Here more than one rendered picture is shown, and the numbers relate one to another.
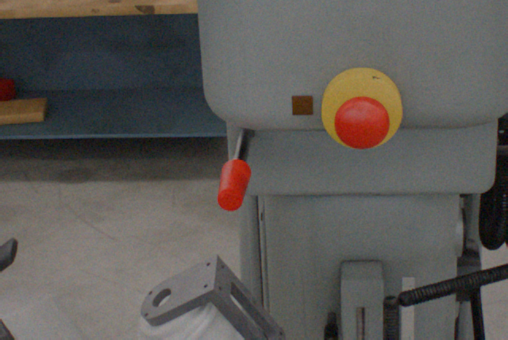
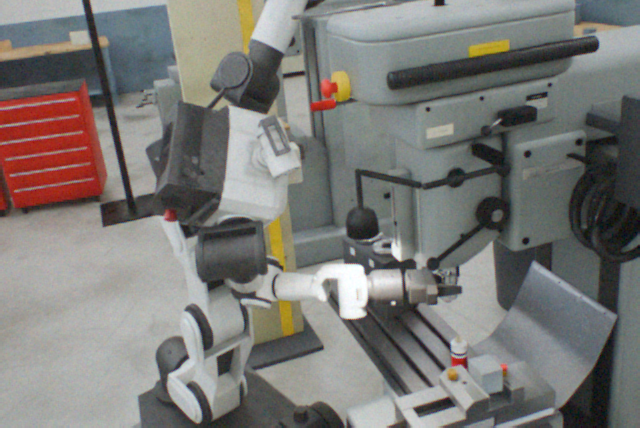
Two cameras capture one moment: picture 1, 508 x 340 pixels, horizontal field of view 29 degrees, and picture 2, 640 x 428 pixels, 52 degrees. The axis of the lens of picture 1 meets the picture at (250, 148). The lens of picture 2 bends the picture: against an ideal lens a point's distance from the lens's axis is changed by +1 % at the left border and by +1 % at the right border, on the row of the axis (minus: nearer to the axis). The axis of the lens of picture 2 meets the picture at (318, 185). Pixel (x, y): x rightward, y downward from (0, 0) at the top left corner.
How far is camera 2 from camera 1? 1.25 m
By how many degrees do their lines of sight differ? 60
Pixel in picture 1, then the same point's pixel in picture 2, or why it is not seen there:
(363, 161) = (390, 120)
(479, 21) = (361, 61)
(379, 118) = (324, 87)
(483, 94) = (366, 91)
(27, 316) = (248, 117)
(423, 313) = (423, 205)
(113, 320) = not seen: outside the picture
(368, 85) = (336, 76)
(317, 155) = (382, 113)
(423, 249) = (421, 173)
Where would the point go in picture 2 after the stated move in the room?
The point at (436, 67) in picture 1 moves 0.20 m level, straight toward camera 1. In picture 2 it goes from (355, 76) to (253, 92)
